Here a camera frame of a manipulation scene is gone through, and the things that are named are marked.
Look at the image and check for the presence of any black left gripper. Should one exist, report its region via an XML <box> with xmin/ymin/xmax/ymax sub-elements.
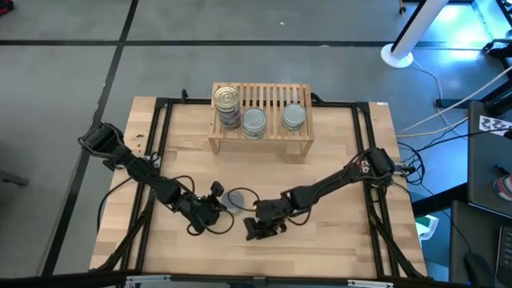
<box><xmin>175</xmin><ymin>191</ymin><xmax>221</xmax><ymax>236</ymax></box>

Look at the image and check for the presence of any multicolour tape roll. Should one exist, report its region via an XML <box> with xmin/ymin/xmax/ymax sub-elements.
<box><xmin>492</xmin><ymin>174</ymin><xmax>512</xmax><ymax>202</ymax></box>

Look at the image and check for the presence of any black cable bundle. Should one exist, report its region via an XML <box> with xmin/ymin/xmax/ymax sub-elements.
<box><xmin>394</xmin><ymin>142</ymin><xmax>426</xmax><ymax>187</ymax></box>

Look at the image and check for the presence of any black chair base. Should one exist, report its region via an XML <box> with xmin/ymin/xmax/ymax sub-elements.
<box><xmin>482</xmin><ymin>38</ymin><xmax>512</xmax><ymax>69</ymax></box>

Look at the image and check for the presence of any green white box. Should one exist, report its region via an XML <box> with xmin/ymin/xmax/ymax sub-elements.
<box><xmin>414</xmin><ymin>214</ymin><xmax>440</xmax><ymax>241</ymax></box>

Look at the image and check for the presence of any black computer mouse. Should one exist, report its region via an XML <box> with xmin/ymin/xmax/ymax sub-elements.
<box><xmin>462</xmin><ymin>251</ymin><xmax>496</xmax><ymax>288</ymax></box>

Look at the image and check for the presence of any black metal table frame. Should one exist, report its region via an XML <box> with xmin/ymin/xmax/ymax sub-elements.
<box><xmin>94</xmin><ymin>88</ymin><xmax>427</xmax><ymax>281</ymax></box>

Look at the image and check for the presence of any black keyboard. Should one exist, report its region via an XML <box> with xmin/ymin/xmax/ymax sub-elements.
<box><xmin>495</xmin><ymin>226</ymin><xmax>512</xmax><ymax>277</ymax></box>

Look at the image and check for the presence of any black floor stand leg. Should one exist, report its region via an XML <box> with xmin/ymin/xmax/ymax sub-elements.
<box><xmin>434</xmin><ymin>78</ymin><xmax>512</xmax><ymax>118</ymax></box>

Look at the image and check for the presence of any black side desk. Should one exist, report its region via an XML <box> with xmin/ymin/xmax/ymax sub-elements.
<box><xmin>466</xmin><ymin>99</ymin><xmax>512</xmax><ymax>219</ymax></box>

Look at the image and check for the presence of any black power cable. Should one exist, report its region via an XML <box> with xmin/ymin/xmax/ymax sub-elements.
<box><xmin>97</xmin><ymin>175</ymin><xmax>135</xmax><ymax>235</ymax></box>

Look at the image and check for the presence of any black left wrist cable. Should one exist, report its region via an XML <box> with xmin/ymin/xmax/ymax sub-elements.
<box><xmin>175</xmin><ymin>174</ymin><xmax>237</xmax><ymax>236</ymax></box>

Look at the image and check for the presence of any grey furniture foot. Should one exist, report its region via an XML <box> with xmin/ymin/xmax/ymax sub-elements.
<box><xmin>0</xmin><ymin>170</ymin><xmax>31</xmax><ymax>188</ymax></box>

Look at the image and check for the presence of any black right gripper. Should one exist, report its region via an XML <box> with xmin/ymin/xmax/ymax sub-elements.
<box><xmin>244</xmin><ymin>195</ymin><xmax>292</xmax><ymax>241</ymax></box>

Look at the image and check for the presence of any thin white floor cable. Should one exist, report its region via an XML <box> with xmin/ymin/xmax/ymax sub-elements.
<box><xmin>410</xmin><ymin>59</ymin><xmax>446</xmax><ymax>109</ymax></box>

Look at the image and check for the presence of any black computer desk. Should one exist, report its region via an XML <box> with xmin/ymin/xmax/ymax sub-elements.
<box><xmin>448</xmin><ymin>199</ymin><xmax>512</xmax><ymax>288</ymax></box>

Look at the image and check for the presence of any wooden slatted shelf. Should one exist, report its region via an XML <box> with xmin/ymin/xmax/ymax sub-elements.
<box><xmin>206</xmin><ymin>82</ymin><xmax>315</xmax><ymax>157</ymax></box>

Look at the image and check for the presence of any printed marker sheet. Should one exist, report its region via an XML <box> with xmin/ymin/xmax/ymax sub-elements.
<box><xmin>478</xmin><ymin>114</ymin><xmax>512</xmax><ymax>134</ymax></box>

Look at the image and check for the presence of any thick white floor cable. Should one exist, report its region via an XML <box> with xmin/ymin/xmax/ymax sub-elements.
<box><xmin>398</xmin><ymin>66</ymin><xmax>512</xmax><ymax>137</ymax></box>

